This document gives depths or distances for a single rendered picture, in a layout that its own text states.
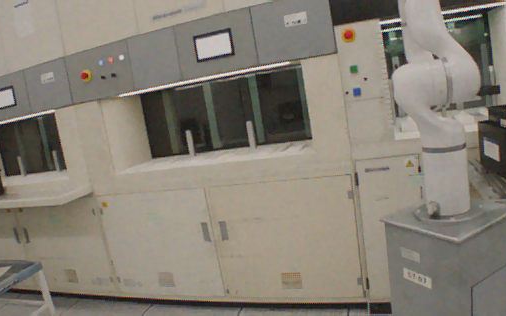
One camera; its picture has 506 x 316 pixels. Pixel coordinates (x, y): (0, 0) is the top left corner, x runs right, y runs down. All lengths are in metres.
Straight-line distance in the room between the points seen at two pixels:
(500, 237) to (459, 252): 0.18
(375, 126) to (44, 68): 1.89
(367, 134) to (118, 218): 1.47
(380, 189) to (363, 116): 0.34
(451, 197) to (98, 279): 2.20
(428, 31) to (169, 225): 1.66
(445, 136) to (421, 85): 0.15
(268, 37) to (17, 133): 2.34
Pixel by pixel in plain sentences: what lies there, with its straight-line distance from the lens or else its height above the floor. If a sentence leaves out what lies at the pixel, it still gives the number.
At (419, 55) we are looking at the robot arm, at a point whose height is 1.21.
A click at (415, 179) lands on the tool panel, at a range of 1.92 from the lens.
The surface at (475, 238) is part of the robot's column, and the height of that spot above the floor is 0.74.
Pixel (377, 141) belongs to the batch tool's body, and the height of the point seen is 0.87.
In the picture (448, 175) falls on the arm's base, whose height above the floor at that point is 0.88.
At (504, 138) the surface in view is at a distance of 1.49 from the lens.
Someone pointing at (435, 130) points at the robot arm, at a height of 1.01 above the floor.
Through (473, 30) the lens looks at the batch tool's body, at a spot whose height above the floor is 1.32.
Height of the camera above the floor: 1.18
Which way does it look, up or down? 9 degrees down
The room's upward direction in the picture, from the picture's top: 10 degrees counter-clockwise
